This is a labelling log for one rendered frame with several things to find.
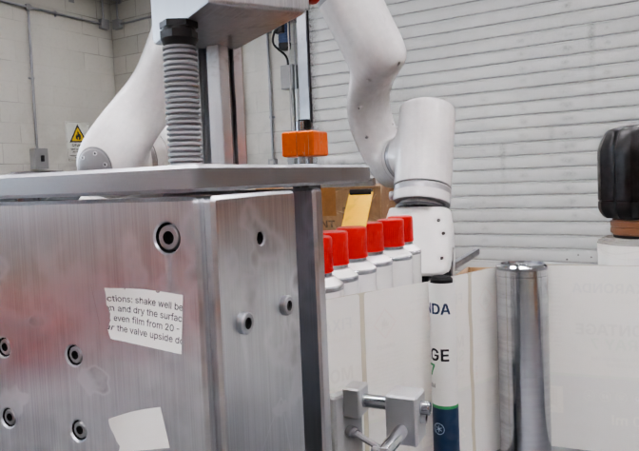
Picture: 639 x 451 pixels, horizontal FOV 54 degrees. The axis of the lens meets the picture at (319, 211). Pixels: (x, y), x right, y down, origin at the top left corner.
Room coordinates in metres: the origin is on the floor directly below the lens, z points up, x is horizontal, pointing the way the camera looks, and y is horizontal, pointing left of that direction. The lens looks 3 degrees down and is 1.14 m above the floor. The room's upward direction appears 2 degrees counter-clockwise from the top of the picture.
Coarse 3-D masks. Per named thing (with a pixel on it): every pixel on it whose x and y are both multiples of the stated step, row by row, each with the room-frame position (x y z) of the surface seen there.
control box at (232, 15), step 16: (160, 0) 0.63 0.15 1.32; (176, 0) 0.59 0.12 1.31; (192, 0) 0.55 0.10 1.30; (208, 0) 0.52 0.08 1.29; (224, 0) 0.53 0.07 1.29; (240, 0) 0.54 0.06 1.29; (256, 0) 0.54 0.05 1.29; (272, 0) 0.55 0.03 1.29; (288, 0) 0.56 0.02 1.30; (304, 0) 0.57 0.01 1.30; (160, 16) 0.64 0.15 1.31; (176, 16) 0.59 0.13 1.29; (192, 16) 0.56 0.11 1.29; (208, 16) 0.56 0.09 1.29; (224, 16) 0.56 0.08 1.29; (240, 16) 0.57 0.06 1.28; (256, 16) 0.57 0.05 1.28; (272, 16) 0.57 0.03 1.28; (288, 16) 0.57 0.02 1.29; (208, 32) 0.62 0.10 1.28; (224, 32) 0.62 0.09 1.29; (240, 32) 0.63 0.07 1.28; (256, 32) 0.63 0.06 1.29
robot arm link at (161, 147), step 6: (162, 132) 1.14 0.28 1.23; (162, 138) 1.13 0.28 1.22; (156, 144) 1.10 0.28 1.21; (162, 144) 1.12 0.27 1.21; (156, 150) 1.10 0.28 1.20; (162, 150) 1.11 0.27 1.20; (162, 156) 1.11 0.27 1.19; (162, 162) 1.11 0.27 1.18; (168, 162) 1.13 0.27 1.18; (84, 198) 1.16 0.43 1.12; (90, 198) 1.15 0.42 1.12; (96, 198) 1.15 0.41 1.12; (102, 198) 1.16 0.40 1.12; (108, 198) 1.16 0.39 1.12; (114, 198) 1.16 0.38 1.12; (120, 198) 1.17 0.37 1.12; (126, 198) 1.17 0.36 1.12
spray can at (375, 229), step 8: (368, 224) 0.71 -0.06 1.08; (376, 224) 0.71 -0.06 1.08; (368, 232) 0.71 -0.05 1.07; (376, 232) 0.71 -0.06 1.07; (368, 240) 0.71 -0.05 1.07; (376, 240) 0.71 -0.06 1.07; (368, 248) 0.71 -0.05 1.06; (376, 248) 0.71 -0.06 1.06; (368, 256) 0.71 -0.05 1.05; (376, 256) 0.71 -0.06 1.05; (384, 256) 0.72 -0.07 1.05; (376, 264) 0.70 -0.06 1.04; (384, 264) 0.71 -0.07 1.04; (392, 264) 0.72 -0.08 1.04; (384, 272) 0.71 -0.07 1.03; (392, 272) 0.72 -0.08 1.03; (384, 280) 0.71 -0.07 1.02; (392, 280) 0.72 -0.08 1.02; (384, 288) 0.71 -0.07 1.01
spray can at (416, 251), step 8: (392, 216) 0.82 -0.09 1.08; (400, 216) 0.82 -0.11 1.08; (408, 216) 0.81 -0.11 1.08; (408, 224) 0.80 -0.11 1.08; (408, 232) 0.80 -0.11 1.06; (408, 240) 0.80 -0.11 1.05; (408, 248) 0.80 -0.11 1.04; (416, 248) 0.80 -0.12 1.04; (416, 256) 0.80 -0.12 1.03; (416, 264) 0.80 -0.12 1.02; (416, 272) 0.80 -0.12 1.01; (416, 280) 0.80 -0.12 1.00
